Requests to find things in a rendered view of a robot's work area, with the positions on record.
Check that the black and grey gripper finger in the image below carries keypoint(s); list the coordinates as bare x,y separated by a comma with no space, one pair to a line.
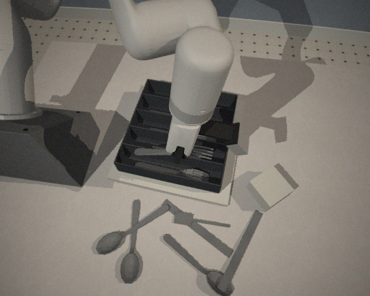
178,154

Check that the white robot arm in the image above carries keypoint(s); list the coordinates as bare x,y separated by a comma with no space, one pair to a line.
190,29

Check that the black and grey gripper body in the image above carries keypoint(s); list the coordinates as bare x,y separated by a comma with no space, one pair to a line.
183,135

